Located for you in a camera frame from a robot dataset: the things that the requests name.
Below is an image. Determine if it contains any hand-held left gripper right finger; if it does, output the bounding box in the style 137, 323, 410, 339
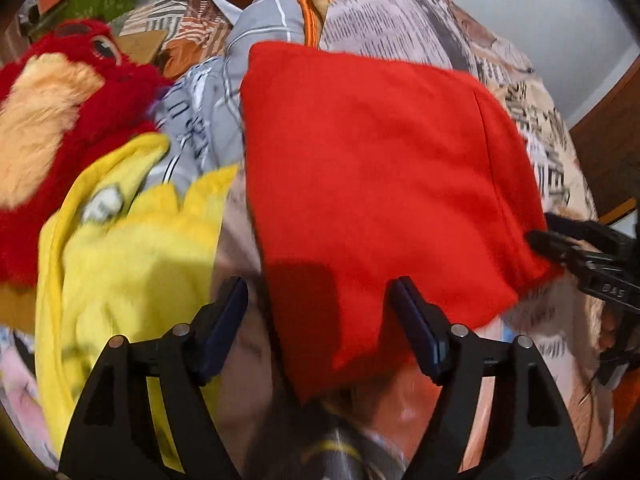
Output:
389, 276, 586, 480

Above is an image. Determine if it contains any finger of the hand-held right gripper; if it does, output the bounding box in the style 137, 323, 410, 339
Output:
544, 212, 617, 247
527, 230, 587, 267

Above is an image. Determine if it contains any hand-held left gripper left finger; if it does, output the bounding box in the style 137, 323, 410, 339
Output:
57, 276, 250, 480

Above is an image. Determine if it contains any red fleece jacket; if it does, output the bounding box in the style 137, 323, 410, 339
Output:
240, 40, 563, 406

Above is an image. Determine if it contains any person's right hand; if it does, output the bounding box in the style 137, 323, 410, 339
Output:
599, 305, 621, 352

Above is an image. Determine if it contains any wooden furniture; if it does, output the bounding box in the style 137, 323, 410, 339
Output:
569, 55, 640, 226

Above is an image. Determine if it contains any yellow plush toy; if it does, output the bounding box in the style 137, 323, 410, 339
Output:
35, 132, 240, 476

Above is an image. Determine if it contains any dark cloth with yellow stripe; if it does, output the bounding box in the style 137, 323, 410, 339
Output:
245, 395, 407, 480

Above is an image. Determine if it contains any red parrot plush toy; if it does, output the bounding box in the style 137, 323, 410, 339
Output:
0, 19, 173, 292

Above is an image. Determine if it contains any printed blanket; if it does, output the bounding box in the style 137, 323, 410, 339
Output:
0, 0, 618, 480

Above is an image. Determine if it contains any brown striped printed pillow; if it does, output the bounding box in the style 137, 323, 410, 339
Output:
117, 0, 238, 81

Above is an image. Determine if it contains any grey striped pillow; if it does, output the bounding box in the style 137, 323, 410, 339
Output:
152, 0, 313, 171

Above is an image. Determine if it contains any green cloth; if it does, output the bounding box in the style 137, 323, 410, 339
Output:
62, 0, 141, 28

